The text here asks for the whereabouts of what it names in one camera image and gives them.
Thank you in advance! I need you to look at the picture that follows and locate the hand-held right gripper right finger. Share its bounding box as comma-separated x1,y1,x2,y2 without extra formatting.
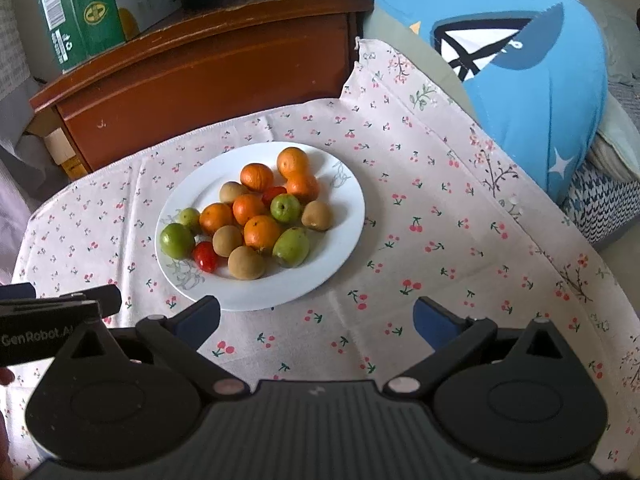
384,296,583,398

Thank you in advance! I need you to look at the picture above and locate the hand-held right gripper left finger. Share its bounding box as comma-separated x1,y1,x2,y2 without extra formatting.
50,296,250,403

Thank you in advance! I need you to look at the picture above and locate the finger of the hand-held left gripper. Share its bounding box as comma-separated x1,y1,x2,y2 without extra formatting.
0,283,37,302
0,285,122,318

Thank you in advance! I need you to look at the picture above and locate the brown kiwi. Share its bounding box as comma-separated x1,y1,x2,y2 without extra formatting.
212,225,244,257
301,200,333,232
228,245,267,280
219,181,251,205

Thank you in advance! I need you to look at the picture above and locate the small orange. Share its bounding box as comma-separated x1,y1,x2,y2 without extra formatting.
276,146,310,179
232,194,268,226
240,162,275,192
286,172,320,203
243,215,283,253
199,202,235,236

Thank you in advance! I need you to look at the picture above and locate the large oval green jujube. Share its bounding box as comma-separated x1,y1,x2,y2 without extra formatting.
272,227,311,268

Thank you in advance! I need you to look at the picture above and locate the white plate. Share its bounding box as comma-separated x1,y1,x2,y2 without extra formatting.
155,141,366,312

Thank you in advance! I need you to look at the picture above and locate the cherry print tablecloth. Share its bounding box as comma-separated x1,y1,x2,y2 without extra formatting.
11,37,640,480

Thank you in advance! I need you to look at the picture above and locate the blue white knit cushion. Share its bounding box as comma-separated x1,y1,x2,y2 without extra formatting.
560,162,640,246

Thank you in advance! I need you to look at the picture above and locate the blue printed pillow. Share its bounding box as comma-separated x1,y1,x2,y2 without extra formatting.
320,0,608,201

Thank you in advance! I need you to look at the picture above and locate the grey checked cloth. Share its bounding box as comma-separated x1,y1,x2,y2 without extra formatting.
0,0,51,286

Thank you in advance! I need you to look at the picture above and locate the brown wooden nightstand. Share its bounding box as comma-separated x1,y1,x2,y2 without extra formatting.
29,0,375,173

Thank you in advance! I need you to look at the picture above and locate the pale green pillow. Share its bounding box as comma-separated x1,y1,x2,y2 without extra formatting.
587,92,640,181

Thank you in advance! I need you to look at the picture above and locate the grey-green bed sheet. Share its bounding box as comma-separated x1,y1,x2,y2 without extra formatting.
362,5,481,126

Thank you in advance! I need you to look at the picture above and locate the green and white carton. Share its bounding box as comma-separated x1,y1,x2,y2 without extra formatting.
31,0,183,73

